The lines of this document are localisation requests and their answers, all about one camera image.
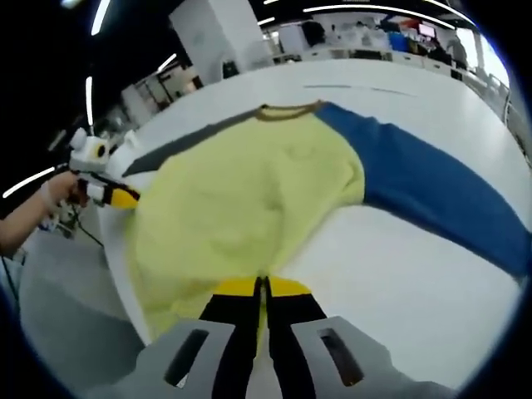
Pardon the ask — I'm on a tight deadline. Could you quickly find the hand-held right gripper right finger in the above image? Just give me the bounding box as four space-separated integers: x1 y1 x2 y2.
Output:
264 276 454 399

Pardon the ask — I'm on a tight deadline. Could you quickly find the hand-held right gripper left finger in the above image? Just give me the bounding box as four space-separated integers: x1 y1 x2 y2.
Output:
81 277 263 399

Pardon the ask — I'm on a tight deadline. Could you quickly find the yellow garment with blue sleeve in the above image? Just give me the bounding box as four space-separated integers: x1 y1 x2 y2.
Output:
122 99 532 365

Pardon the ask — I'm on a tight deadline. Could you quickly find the person's left hand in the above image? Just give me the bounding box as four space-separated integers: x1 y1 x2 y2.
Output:
43 170 90 208

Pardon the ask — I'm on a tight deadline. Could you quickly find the short ceiling light strip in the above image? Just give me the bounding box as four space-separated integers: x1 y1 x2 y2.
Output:
90 0 112 37
85 76 94 126
2 165 56 199
156 52 179 72

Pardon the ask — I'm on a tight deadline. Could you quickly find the white wristband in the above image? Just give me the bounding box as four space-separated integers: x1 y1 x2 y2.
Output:
39 180 57 217

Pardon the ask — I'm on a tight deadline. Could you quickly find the white shelf unit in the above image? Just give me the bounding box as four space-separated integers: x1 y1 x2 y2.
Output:
120 70 204 113

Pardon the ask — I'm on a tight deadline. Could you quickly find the white square pillar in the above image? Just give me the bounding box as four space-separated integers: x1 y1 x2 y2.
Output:
168 0 275 86

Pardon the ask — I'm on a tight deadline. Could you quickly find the tall white cabinet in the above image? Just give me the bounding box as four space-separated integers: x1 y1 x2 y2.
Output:
278 24 307 55

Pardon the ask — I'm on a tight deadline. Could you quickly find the white office desk row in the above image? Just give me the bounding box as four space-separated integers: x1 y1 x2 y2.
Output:
273 43 470 78

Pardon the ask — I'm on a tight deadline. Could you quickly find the long ceiling light strip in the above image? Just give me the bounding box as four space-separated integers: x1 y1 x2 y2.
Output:
303 3 456 30

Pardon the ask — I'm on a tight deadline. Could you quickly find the group of white office chairs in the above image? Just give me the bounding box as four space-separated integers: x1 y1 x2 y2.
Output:
469 68 515 126

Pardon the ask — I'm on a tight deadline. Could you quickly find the blue bin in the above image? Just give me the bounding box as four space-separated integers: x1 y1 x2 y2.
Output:
388 32 411 52

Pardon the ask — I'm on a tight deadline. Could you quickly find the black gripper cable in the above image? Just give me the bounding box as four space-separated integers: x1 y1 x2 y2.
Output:
72 203 105 247

